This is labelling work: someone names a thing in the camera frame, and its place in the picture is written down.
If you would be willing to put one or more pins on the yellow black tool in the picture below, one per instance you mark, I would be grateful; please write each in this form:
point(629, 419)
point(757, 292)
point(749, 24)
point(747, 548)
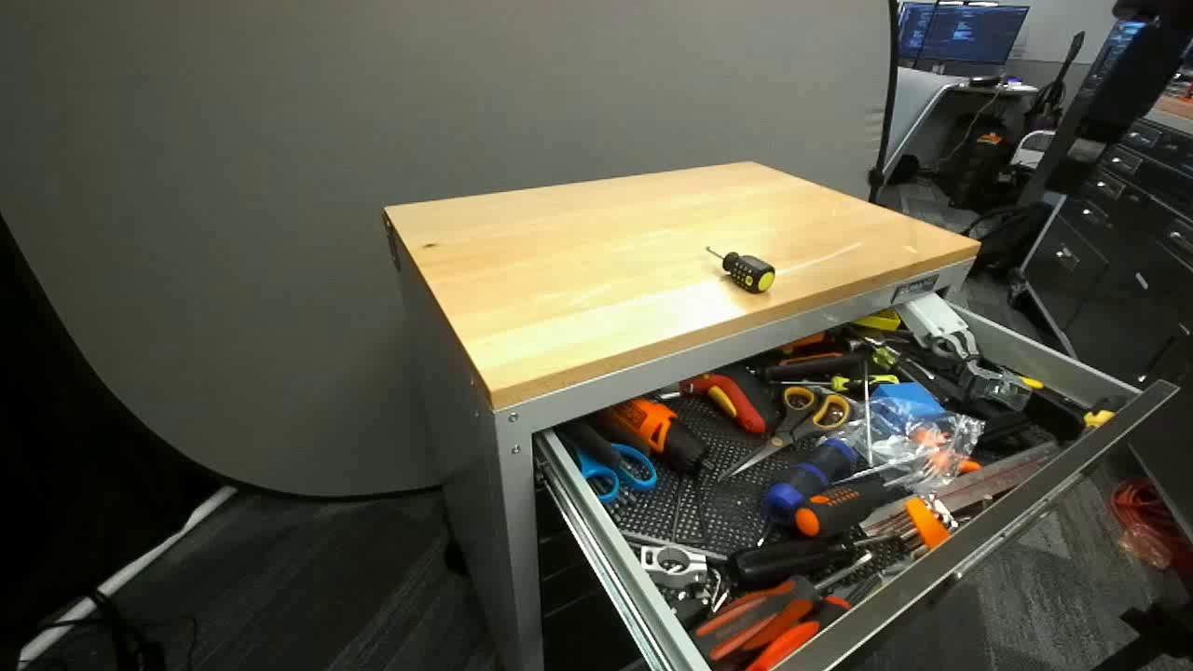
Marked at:
point(1057, 409)

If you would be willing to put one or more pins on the clear bag orange parts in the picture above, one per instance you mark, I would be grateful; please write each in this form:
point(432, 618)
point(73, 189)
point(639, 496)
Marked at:
point(926, 443)

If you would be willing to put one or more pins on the black tilted screen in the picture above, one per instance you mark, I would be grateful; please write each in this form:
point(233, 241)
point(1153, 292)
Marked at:
point(1148, 60)

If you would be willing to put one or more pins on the white desk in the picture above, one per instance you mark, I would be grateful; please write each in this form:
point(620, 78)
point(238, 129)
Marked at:
point(945, 105)

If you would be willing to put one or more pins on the grey curved backdrop panel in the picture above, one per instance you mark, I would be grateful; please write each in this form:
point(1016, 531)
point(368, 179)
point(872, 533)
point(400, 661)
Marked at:
point(309, 189)

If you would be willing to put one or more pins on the blue small box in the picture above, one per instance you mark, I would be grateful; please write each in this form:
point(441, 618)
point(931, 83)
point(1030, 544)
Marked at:
point(907, 400)

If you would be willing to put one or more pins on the grey metal drawer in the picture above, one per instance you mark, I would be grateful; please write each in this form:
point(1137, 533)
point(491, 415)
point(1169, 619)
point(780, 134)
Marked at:
point(991, 527)

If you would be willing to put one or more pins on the black thin pole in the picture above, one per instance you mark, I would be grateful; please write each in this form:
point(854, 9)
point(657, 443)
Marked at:
point(887, 98)

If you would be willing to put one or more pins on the black drawer liner mat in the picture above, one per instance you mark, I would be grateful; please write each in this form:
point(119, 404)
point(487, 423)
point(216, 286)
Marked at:
point(708, 506)

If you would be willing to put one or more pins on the black tool chest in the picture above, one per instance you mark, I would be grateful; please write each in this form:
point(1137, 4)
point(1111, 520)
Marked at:
point(1118, 247)

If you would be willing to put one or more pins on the long metal blade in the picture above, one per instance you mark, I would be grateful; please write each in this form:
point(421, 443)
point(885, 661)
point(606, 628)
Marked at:
point(991, 479)

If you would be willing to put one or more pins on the chrome wrench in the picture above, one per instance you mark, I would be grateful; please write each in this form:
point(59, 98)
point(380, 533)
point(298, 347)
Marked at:
point(677, 568)

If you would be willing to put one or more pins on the grey metal cabinet wooden top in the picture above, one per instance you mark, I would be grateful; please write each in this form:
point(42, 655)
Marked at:
point(620, 261)

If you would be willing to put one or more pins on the orange black screwdriver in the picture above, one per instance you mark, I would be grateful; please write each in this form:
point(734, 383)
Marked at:
point(844, 510)

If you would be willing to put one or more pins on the blue lit monitor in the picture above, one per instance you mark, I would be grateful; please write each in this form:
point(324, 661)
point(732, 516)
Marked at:
point(962, 34)

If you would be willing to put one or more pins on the white plug adapter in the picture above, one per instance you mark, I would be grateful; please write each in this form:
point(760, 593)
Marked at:
point(932, 321)

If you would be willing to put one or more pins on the black yellow stubby screwdriver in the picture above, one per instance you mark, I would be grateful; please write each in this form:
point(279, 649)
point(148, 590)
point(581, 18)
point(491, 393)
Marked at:
point(749, 270)

